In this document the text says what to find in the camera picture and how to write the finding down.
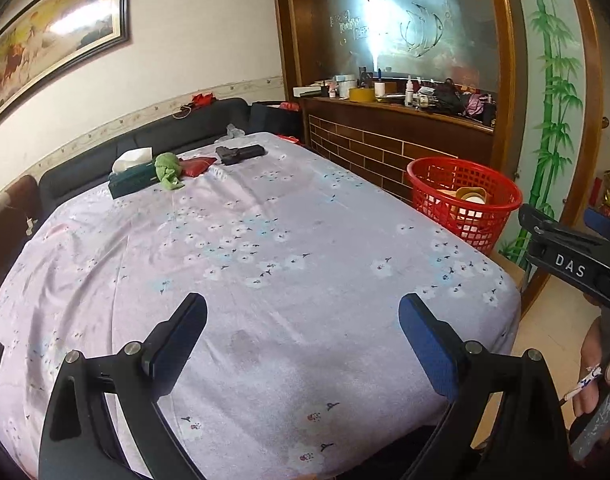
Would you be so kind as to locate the green cloth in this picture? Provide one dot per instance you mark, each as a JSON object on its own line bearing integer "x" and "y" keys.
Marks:
{"x": 166, "y": 167}

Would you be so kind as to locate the black bag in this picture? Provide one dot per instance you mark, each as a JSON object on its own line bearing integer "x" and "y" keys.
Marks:
{"x": 272, "y": 120}

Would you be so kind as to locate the white flat box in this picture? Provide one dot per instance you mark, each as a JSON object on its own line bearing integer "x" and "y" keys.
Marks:
{"x": 310, "y": 92}

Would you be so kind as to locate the bamboo print panel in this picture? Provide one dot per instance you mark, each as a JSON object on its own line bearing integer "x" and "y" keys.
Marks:
{"x": 550, "y": 85}

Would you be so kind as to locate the red cloth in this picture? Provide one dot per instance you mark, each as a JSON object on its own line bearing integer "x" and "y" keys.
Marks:
{"x": 203, "y": 100}

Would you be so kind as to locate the wooden counter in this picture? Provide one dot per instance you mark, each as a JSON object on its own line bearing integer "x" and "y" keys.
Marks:
{"x": 365, "y": 140}

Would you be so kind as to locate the clear plastic bag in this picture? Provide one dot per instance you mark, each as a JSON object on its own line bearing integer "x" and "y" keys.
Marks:
{"x": 236, "y": 131}

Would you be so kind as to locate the black remote control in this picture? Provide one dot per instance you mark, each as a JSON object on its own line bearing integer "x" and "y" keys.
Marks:
{"x": 240, "y": 154}

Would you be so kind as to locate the red packet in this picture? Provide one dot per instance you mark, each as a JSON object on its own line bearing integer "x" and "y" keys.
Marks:
{"x": 197, "y": 166}

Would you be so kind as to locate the black sofa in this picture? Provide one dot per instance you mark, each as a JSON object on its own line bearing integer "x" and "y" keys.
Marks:
{"x": 150, "y": 132}

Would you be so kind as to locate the dark green tissue box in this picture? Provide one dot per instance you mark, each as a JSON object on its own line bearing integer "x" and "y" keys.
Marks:
{"x": 130, "y": 182}

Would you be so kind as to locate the floral purple tablecloth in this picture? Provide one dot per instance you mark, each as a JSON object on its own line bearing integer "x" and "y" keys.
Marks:
{"x": 285, "y": 235}

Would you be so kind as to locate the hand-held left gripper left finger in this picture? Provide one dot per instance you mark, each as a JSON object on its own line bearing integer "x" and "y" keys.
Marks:
{"x": 180, "y": 340}

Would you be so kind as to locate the pink cloth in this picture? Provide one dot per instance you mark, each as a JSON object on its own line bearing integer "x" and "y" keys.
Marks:
{"x": 475, "y": 104}

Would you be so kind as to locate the person's right hand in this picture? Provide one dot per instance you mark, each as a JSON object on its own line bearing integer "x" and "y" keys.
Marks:
{"x": 591, "y": 350}

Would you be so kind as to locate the red plastic basket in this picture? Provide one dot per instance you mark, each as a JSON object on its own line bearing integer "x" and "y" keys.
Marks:
{"x": 435, "y": 200}

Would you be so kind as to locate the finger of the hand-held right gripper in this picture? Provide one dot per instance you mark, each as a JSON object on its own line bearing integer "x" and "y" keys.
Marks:
{"x": 595, "y": 220}
{"x": 530, "y": 220}

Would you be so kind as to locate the yellow tub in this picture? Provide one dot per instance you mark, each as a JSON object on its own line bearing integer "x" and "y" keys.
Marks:
{"x": 362, "y": 95}

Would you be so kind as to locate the black handbag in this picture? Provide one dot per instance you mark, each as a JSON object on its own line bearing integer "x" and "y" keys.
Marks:
{"x": 450, "y": 97}

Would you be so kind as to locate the frosted glass panel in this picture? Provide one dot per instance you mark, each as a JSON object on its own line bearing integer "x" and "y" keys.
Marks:
{"x": 410, "y": 10}

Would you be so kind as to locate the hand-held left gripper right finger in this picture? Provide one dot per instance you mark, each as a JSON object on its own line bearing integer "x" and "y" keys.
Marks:
{"x": 425, "y": 345}

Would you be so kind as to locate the framed wall picture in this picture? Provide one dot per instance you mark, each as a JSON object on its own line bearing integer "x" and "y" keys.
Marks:
{"x": 45, "y": 35}

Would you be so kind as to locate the brown chair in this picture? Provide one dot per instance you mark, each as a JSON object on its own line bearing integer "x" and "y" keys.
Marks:
{"x": 15, "y": 220}

